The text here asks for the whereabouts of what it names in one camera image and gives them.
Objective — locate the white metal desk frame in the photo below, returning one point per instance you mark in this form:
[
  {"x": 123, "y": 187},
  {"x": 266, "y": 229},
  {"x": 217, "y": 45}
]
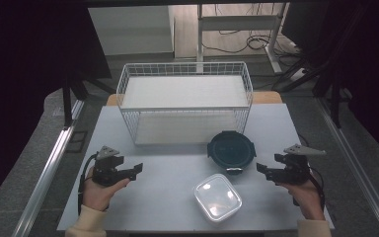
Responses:
[{"x": 237, "y": 23}]

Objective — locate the round container dark blue lid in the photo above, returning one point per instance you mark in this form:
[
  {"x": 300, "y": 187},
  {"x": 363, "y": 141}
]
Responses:
[{"x": 231, "y": 149}]

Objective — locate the square clear plastic container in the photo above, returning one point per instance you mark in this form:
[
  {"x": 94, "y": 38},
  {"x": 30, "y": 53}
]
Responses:
[{"x": 217, "y": 197}]

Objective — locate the wooden table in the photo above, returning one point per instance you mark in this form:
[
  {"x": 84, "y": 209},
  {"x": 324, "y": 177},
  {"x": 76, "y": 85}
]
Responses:
[{"x": 266, "y": 97}]

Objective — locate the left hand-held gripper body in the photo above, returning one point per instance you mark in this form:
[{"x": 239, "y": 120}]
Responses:
[{"x": 103, "y": 171}]

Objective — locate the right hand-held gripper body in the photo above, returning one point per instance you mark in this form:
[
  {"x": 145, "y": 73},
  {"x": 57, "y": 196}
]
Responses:
[{"x": 294, "y": 171}]

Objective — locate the black metal stand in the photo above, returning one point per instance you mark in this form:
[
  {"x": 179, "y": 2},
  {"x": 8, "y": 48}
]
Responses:
[
  {"x": 334, "y": 98},
  {"x": 66, "y": 105}
]

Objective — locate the aluminium rail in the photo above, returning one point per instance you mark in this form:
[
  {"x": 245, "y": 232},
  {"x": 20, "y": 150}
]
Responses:
[
  {"x": 358, "y": 171},
  {"x": 46, "y": 177}
]

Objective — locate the white cabinet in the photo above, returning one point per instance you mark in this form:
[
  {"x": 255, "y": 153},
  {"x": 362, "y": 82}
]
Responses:
[{"x": 131, "y": 29}]

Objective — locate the person's left hand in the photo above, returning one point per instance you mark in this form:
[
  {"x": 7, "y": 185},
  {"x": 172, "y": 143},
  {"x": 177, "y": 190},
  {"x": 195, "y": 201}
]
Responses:
[{"x": 95, "y": 196}]

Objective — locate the person's right hand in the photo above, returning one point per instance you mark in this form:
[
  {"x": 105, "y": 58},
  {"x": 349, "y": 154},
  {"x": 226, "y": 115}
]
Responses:
[{"x": 307, "y": 199}]

